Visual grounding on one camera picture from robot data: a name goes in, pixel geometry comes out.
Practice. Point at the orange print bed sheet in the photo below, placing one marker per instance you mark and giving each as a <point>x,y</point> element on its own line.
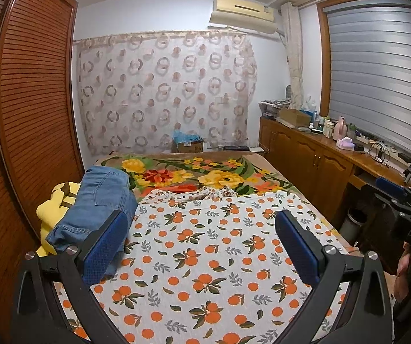
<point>208,267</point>

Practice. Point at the brown louvered wardrobe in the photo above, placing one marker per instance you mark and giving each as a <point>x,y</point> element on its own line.
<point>38,141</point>

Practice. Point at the cardboard box on sideboard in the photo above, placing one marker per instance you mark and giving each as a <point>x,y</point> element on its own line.
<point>296,118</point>

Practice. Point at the pink bottle on sideboard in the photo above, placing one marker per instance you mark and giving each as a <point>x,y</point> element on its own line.
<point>340,129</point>

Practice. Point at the folded blue jeans stack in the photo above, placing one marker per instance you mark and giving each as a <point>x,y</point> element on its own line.
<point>102,191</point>

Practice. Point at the cardboard box with blue bag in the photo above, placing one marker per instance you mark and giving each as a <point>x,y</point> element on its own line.
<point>186,142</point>

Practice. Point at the cream tied window curtain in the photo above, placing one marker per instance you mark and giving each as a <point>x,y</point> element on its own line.
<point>291,25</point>

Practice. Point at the pink circle pattern curtain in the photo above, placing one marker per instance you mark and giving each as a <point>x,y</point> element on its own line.
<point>138,91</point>

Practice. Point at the right hand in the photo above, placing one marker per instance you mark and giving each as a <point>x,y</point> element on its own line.
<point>401,282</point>

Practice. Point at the floral yellow red blanket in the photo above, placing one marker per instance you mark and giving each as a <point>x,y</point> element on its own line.
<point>244,172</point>

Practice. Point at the wicker basket on sideboard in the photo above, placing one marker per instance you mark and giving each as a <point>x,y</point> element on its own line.
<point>272,107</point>

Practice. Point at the yellow plush toy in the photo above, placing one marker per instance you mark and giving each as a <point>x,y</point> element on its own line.
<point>51,211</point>

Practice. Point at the grey roller window blind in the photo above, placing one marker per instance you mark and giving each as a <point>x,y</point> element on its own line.
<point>370,43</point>

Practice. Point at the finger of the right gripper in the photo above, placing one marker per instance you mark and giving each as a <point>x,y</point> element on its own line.
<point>376,201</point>
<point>401,194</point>

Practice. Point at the wall air conditioner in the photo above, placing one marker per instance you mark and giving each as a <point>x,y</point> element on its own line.
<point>244,14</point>

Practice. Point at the wooden sideboard cabinet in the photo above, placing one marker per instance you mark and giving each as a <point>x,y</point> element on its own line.
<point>326,175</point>

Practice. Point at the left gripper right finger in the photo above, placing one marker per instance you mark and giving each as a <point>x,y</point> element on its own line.
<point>365,315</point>

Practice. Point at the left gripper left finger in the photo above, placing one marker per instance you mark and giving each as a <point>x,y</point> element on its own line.
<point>37,314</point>

